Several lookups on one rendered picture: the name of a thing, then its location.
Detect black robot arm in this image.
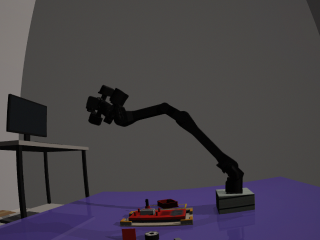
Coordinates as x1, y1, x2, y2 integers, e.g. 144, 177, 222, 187
86, 88, 244, 194

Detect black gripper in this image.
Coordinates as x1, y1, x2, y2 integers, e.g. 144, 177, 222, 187
88, 85, 114, 126

